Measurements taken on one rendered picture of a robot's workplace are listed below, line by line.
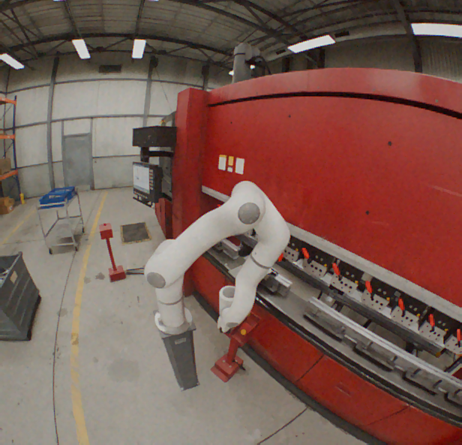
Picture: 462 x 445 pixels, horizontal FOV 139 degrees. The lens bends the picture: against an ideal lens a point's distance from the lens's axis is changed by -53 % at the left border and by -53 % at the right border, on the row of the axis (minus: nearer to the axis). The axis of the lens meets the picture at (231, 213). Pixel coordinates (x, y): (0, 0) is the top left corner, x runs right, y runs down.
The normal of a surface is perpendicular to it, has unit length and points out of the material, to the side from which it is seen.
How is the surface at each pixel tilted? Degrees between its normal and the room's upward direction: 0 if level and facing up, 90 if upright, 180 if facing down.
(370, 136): 90
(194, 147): 90
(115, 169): 90
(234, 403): 0
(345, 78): 90
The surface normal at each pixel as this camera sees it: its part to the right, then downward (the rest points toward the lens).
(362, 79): -0.76, 0.16
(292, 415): 0.10, -0.93
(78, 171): 0.50, 0.36
